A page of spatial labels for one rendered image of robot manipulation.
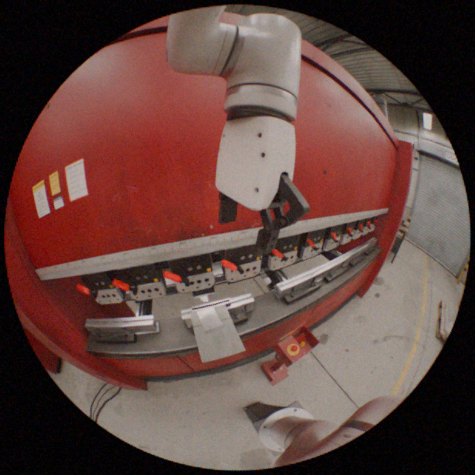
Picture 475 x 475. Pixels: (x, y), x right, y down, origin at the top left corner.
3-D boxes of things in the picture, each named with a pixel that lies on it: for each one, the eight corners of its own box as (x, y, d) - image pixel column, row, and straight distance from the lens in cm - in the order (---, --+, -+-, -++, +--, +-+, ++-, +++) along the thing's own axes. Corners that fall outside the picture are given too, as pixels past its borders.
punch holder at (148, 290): (134, 301, 67) (116, 270, 58) (136, 287, 73) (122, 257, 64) (166, 296, 62) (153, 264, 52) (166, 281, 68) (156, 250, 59)
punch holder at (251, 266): (227, 284, 62) (225, 250, 51) (221, 271, 68) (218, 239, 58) (259, 274, 66) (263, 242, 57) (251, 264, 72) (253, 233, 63)
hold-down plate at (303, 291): (287, 304, 96) (288, 301, 93) (282, 298, 98) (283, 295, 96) (319, 288, 113) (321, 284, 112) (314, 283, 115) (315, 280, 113)
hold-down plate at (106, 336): (97, 342, 111) (94, 340, 109) (99, 335, 113) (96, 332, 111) (136, 342, 94) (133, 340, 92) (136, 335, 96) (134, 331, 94)
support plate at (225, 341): (202, 363, 66) (202, 362, 65) (190, 313, 77) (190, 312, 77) (245, 351, 66) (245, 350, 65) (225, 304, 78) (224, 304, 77)
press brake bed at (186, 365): (147, 382, 185) (90, 353, 119) (145, 365, 190) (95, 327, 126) (357, 294, 272) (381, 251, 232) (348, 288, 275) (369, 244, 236)
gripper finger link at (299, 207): (255, 158, 18) (247, 201, 19) (314, 180, 13) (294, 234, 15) (263, 159, 19) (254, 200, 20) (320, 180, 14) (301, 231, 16)
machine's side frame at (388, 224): (361, 298, 271) (412, 142, 228) (327, 269, 290) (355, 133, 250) (367, 292, 291) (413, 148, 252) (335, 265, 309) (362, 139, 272)
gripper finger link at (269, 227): (250, 173, 17) (244, 215, 19) (282, 188, 14) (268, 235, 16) (267, 174, 19) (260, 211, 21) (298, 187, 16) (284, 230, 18)
